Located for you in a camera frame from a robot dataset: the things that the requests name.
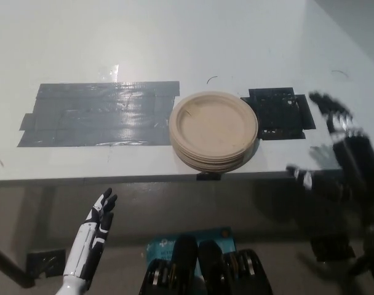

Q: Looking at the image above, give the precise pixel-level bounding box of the black floor tape patch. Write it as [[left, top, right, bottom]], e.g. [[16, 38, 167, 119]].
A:
[[26, 248, 67, 278]]

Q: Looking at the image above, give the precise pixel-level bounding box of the beige paper plate stack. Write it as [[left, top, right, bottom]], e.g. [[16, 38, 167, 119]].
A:
[[169, 91, 261, 173]]

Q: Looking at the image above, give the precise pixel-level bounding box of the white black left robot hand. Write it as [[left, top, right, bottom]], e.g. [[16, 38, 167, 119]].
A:
[[63, 187, 119, 283]]

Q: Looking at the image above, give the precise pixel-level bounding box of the grey duct tape patch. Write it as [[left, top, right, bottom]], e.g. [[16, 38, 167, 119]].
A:
[[17, 81, 181, 148]]

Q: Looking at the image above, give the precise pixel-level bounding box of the black table leg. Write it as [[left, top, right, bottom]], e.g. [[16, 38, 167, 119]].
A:
[[0, 241, 37, 289], [348, 248, 374, 277]]

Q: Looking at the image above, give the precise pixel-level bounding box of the teal router box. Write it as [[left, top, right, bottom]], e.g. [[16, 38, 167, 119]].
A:
[[146, 226, 237, 277]]

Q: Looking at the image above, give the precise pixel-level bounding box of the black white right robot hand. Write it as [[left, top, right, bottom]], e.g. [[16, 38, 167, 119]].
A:
[[285, 90, 374, 203]]

